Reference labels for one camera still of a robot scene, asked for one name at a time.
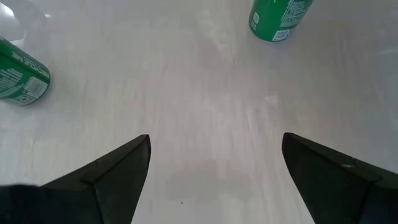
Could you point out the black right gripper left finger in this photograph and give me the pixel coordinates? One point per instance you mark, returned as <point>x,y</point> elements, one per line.
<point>109,186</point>

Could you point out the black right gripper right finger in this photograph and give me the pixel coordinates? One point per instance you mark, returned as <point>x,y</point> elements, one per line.
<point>335,193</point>

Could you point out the green Sprite can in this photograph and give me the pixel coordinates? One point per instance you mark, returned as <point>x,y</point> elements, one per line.
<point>273,18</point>
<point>21,77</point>

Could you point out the white work surface mat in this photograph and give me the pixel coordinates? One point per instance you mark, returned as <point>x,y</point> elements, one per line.
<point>199,93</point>

